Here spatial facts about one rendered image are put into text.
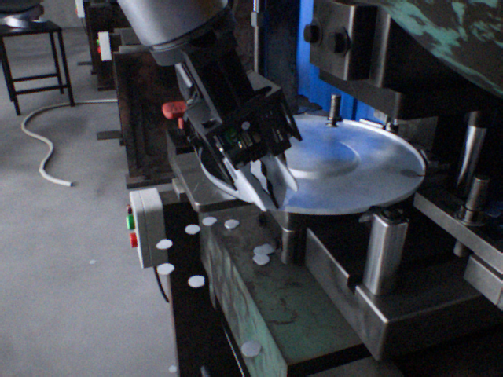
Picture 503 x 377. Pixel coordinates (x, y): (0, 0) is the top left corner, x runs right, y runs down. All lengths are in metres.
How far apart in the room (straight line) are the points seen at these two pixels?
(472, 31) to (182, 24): 0.20
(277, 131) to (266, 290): 0.27
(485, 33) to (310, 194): 0.35
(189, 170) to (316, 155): 0.17
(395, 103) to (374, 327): 0.24
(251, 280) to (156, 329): 0.88
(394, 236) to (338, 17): 0.25
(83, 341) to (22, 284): 0.38
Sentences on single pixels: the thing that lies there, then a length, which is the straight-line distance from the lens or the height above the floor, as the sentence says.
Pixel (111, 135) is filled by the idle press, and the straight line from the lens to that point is 2.42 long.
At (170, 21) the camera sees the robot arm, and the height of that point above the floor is 0.98.
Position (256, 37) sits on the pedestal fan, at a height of 0.78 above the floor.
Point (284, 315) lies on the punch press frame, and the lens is 0.56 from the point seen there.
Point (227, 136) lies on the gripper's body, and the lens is 0.36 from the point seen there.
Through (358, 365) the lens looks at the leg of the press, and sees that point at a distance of 0.52.
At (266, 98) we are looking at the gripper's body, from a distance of 0.35.
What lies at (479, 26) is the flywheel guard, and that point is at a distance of 0.19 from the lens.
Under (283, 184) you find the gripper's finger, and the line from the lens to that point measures 0.46.
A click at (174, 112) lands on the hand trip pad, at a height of 0.76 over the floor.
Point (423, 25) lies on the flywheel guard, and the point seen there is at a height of 1.00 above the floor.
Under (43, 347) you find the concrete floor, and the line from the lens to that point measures 1.50.
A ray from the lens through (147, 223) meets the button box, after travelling 0.82.
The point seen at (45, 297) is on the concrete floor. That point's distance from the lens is 1.67.
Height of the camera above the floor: 1.03
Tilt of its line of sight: 28 degrees down
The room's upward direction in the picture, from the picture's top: straight up
